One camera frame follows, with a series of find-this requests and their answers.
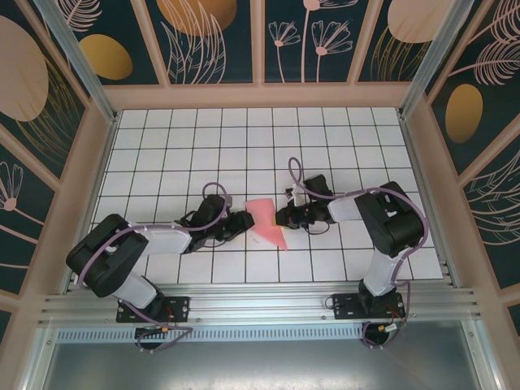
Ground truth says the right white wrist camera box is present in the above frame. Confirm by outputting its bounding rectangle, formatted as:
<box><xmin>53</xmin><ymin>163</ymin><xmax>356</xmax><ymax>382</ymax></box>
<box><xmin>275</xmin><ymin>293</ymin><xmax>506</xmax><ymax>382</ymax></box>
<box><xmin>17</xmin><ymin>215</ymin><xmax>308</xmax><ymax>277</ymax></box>
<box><xmin>285</xmin><ymin>184</ymin><xmax>305</xmax><ymax>205</ymax></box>

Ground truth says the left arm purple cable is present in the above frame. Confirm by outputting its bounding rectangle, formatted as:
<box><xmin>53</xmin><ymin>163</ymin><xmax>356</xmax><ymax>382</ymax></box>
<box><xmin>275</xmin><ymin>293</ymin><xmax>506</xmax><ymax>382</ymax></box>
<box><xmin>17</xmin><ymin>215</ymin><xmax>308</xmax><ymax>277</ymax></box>
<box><xmin>76</xmin><ymin>182</ymin><xmax>232</xmax><ymax>353</ymax></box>

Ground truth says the dark floral side panel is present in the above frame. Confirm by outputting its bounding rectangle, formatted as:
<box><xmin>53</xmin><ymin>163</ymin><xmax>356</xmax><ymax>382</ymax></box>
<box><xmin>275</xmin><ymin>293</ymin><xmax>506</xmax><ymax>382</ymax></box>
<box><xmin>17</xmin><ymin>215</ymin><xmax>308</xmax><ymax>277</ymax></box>
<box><xmin>0</xmin><ymin>140</ymin><xmax>57</xmax><ymax>296</ymax></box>
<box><xmin>426</xmin><ymin>0</ymin><xmax>520</xmax><ymax>178</ymax></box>
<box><xmin>462</xmin><ymin>136</ymin><xmax>520</xmax><ymax>294</ymax></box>
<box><xmin>0</xmin><ymin>0</ymin><xmax>89</xmax><ymax>184</ymax></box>

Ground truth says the pink cloth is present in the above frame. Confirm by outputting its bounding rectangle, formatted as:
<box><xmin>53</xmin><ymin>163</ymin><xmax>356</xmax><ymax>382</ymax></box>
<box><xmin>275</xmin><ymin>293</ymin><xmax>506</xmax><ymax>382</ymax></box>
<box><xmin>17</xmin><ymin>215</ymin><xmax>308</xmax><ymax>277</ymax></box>
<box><xmin>245</xmin><ymin>197</ymin><xmax>289</xmax><ymax>252</ymax></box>

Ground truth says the black circuit board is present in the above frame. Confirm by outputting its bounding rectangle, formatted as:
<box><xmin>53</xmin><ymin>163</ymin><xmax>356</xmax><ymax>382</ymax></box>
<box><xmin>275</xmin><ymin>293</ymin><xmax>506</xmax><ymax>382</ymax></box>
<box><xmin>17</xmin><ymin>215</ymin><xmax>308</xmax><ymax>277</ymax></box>
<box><xmin>135</xmin><ymin>326</ymin><xmax>176</xmax><ymax>339</ymax></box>

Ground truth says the right aluminium frame post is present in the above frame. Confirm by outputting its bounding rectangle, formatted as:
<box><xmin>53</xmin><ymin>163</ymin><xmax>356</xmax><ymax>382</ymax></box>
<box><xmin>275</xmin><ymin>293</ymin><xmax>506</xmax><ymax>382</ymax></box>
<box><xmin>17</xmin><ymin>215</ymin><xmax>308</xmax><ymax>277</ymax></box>
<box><xmin>397</xmin><ymin>0</ymin><xmax>483</xmax><ymax>119</ymax></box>

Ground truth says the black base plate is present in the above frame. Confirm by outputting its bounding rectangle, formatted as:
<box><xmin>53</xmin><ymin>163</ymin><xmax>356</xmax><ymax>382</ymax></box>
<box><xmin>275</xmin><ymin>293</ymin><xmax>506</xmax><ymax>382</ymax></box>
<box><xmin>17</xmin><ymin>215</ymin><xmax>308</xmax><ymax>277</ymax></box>
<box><xmin>331</xmin><ymin>292</ymin><xmax>406</xmax><ymax>320</ymax></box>
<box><xmin>116</xmin><ymin>296</ymin><xmax>191</xmax><ymax>324</ymax></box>

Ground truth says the dark panel with flower outlines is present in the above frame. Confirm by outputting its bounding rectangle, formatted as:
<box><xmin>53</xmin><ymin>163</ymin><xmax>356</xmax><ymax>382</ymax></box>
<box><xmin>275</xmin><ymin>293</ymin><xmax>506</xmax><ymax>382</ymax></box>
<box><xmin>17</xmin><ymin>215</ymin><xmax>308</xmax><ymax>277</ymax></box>
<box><xmin>263</xmin><ymin>0</ymin><xmax>355</xmax><ymax>85</ymax></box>

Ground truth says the aluminium frame post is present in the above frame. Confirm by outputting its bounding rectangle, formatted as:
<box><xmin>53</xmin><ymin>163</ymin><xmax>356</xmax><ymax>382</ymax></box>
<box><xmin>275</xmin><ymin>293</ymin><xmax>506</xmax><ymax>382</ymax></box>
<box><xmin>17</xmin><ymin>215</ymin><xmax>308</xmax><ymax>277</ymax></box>
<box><xmin>397</xmin><ymin>0</ymin><xmax>483</xmax><ymax>119</ymax></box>
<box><xmin>32</xmin><ymin>0</ymin><xmax>119</xmax><ymax>125</ymax></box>

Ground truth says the dark panel with pale circle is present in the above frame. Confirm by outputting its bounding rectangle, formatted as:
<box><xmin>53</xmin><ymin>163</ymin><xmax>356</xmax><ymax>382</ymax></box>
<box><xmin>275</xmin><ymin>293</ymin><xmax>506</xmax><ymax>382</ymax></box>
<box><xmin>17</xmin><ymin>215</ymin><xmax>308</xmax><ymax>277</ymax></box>
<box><xmin>356</xmin><ymin>0</ymin><xmax>444</xmax><ymax>85</ymax></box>

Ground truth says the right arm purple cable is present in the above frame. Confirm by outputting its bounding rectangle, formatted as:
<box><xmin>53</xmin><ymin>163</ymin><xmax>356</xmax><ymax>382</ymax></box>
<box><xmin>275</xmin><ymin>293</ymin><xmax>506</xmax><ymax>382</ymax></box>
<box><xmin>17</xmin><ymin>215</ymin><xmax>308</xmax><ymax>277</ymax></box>
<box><xmin>288</xmin><ymin>156</ymin><xmax>431</xmax><ymax>350</ymax></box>

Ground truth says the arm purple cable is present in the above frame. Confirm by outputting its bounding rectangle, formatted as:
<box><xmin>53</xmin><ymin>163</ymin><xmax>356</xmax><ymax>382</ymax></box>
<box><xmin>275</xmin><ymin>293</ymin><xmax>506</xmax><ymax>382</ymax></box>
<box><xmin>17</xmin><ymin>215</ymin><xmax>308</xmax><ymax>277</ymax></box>
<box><xmin>76</xmin><ymin>182</ymin><xmax>232</xmax><ymax>353</ymax></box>
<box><xmin>288</xmin><ymin>156</ymin><xmax>431</xmax><ymax>350</ymax></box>

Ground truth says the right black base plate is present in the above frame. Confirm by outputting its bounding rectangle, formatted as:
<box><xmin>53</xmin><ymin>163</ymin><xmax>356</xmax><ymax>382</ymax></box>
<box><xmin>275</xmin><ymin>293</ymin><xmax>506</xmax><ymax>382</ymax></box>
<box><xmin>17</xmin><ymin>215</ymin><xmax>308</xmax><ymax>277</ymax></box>
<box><xmin>331</xmin><ymin>292</ymin><xmax>406</xmax><ymax>320</ymax></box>

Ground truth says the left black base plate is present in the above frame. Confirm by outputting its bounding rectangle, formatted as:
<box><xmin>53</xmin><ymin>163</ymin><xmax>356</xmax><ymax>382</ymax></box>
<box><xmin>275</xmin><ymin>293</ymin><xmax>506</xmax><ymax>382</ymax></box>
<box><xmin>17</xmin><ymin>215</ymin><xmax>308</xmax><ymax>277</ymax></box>
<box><xmin>116</xmin><ymin>296</ymin><xmax>191</xmax><ymax>324</ymax></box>

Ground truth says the dark panel with gold oval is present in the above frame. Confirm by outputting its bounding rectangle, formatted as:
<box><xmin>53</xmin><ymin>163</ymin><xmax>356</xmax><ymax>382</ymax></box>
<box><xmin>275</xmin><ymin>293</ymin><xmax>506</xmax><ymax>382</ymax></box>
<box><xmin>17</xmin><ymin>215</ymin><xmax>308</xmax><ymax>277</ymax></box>
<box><xmin>56</xmin><ymin>0</ymin><xmax>162</xmax><ymax>87</ymax></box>

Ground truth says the aluminium mounting rail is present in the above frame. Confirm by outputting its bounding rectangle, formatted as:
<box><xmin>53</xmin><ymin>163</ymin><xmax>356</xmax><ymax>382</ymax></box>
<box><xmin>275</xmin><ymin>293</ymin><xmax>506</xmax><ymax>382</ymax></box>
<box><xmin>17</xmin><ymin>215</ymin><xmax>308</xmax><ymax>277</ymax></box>
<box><xmin>38</xmin><ymin>286</ymin><xmax>484</xmax><ymax>326</ymax></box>

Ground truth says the grey metal sheet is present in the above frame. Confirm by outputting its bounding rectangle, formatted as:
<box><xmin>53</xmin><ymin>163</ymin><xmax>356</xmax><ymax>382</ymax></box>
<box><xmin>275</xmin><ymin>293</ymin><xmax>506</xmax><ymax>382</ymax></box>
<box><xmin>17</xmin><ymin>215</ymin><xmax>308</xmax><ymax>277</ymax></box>
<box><xmin>34</xmin><ymin>320</ymin><xmax>491</xmax><ymax>390</ymax></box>

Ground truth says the dark panel with orange circle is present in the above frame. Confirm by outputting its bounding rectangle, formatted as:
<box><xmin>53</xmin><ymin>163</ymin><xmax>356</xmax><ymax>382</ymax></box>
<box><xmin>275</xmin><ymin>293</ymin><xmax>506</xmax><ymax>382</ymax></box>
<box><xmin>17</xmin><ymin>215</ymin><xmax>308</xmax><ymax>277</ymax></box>
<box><xmin>146</xmin><ymin>0</ymin><xmax>256</xmax><ymax>86</ymax></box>

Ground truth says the aluminium table edge rail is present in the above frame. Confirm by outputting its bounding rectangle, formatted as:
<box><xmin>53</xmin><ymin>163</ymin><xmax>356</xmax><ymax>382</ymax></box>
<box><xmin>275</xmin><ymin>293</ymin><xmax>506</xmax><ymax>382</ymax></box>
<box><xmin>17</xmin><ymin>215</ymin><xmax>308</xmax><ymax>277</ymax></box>
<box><xmin>397</xmin><ymin>115</ymin><xmax>462</xmax><ymax>288</ymax></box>

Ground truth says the left aluminium frame post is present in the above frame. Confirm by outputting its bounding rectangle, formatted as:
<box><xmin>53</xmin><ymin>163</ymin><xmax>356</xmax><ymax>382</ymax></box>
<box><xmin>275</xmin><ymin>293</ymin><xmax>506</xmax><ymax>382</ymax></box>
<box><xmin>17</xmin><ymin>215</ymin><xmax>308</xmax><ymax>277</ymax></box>
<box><xmin>32</xmin><ymin>0</ymin><xmax>119</xmax><ymax>125</ymax></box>

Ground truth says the slotted metal cable tray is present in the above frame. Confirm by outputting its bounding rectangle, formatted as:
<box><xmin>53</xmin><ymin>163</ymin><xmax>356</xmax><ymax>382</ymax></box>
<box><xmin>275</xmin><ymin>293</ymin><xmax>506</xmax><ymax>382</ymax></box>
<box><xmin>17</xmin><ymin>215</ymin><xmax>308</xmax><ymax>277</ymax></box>
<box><xmin>56</xmin><ymin>327</ymin><xmax>366</xmax><ymax>343</ymax></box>

